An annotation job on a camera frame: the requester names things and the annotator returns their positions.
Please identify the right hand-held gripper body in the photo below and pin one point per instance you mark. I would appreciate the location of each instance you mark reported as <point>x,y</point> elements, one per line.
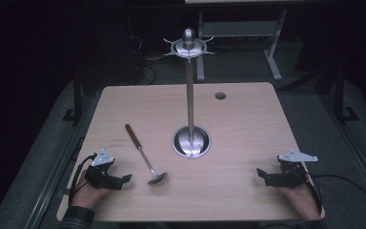
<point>290,175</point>

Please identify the black metal stand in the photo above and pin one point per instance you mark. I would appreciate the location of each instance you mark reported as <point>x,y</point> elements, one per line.
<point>341,98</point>

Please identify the metal utensil stand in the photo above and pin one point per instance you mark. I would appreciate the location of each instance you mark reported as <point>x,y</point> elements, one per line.
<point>190,105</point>

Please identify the person's left hand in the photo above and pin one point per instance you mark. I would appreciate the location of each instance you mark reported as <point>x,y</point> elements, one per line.
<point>87,194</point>

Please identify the person's right hand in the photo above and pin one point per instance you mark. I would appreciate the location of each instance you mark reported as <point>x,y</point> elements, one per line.
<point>300,200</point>

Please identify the table with white metal legs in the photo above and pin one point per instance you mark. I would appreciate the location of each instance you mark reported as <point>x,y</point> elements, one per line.
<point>238,28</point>

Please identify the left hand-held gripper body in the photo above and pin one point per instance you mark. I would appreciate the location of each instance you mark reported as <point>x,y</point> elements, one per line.
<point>100,176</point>

